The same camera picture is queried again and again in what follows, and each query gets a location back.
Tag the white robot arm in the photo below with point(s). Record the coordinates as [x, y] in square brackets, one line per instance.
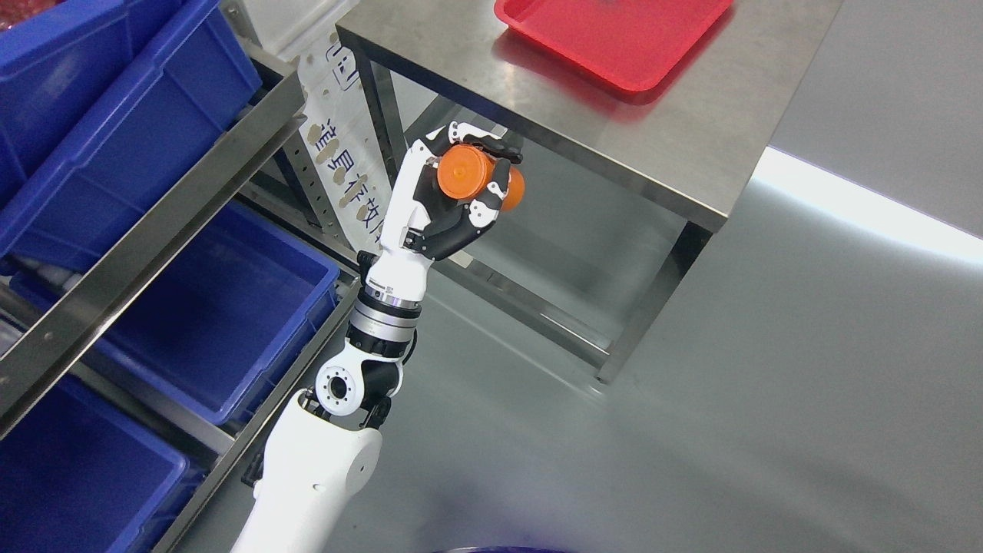
[326, 443]

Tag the stainless steel desk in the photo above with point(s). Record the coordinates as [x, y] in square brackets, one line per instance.
[688, 143]

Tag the metal shelf rack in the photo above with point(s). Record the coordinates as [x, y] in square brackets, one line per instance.
[56, 340]

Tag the large blue plastic bin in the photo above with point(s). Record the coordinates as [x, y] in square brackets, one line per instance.
[154, 123]

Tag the red plastic tray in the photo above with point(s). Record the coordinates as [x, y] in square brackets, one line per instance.
[629, 46]

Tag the lower blue bin far right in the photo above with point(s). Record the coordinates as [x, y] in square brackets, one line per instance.
[220, 326]

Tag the lower blue bin centre right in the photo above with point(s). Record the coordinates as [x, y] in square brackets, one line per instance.
[79, 475]

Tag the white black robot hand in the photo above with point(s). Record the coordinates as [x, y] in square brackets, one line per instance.
[422, 225]

